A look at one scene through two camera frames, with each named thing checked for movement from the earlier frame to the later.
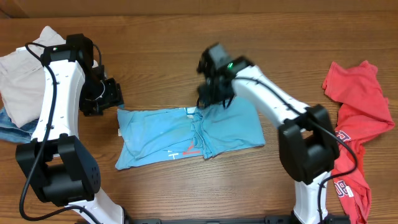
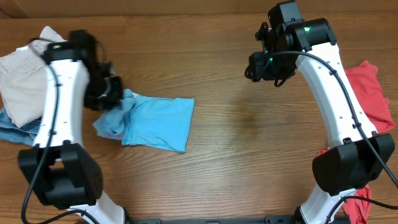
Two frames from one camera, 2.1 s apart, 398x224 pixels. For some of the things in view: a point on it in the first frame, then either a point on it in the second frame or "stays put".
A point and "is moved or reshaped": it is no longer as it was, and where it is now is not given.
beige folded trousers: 22,73 stays put
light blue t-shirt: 152,135 is moved or reshaped
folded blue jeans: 10,131 stays put
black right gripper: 206,98 → 259,71
